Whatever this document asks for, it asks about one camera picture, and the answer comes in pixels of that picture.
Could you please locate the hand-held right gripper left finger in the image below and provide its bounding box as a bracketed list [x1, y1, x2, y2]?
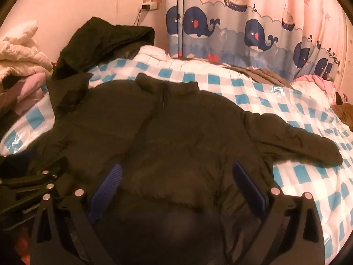
[30, 163, 123, 265]

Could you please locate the dark green puffer jacket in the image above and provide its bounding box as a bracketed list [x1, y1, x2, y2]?
[25, 72, 344, 265]

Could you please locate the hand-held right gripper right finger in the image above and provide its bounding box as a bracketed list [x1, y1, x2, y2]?
[232, 161, 326, 265]

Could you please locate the olive brown cloth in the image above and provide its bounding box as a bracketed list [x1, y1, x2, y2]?
[331, 103, 353, 130]

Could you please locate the black hooded jacket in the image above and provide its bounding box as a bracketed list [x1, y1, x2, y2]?
[51, 17, 155, 80]

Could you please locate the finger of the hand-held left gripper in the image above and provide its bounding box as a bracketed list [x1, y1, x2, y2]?
[0, 183, 58, 229]
[0, 157, 69, 188]

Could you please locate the whale print curtain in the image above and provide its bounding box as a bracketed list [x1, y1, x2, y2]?
[165, 0, 349, 79]

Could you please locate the white duvet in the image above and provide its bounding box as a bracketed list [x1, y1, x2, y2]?
[132, 45, 171, 61]

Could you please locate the pink cloth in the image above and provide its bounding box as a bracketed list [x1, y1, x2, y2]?
[292, 74, 335, 97]

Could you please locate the blue white checked plastic sheet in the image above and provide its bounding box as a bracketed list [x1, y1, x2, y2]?
[0, 51, 353, 265]

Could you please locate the brown quilted garment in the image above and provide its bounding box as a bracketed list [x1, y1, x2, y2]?
[226, 63, 294, 89]

